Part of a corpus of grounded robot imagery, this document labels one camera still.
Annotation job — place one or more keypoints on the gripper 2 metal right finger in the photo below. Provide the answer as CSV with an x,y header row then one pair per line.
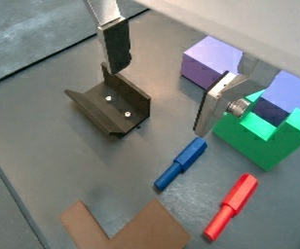
x,y
224,96

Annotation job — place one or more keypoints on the purple block board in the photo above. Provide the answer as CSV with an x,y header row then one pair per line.
x,y
204,62

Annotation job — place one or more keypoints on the black angle bracket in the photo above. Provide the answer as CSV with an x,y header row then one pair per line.
x,y
116,105

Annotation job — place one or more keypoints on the blue peg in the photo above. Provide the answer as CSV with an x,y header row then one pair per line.
x,y
186,157

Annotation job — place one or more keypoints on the gripper 2 metal left finger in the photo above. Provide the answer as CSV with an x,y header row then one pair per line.
x,y
112,33

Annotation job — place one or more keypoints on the green U-shaped block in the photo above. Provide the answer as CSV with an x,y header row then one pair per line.
x,y
263,143

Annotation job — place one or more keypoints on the brown cross-shaped block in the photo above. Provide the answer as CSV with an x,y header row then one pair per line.
x,y
151,230

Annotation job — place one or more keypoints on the red peg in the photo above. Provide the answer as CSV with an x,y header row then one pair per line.
x,y
231,205

